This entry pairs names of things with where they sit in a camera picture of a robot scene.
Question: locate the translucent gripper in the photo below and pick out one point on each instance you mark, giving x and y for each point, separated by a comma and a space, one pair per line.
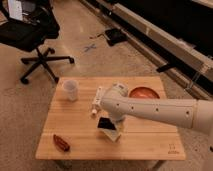
118, 121

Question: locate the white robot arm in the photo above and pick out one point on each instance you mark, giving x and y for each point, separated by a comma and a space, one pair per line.
193, 114

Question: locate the white sponge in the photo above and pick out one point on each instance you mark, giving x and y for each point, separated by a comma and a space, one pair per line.
113, 135

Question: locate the orange bowl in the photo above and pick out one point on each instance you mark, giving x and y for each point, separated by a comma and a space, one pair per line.
143, 92

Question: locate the white tube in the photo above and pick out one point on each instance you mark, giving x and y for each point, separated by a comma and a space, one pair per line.
96, 101

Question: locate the wooden table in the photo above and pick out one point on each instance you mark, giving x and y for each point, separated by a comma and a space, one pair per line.
72, 121

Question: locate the red-brown chili pepper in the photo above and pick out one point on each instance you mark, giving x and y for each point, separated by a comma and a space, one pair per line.
63, 145

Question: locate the white cup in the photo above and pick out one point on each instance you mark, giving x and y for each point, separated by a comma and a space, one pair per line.
70, 87

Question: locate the black bag on floor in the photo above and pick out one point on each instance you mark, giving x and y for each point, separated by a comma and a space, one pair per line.
115, 36

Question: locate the black office chair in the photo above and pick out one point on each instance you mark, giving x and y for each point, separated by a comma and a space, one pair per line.
28, 36

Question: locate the white paper on chair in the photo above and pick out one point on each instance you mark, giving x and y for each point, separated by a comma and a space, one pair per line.
15, 9

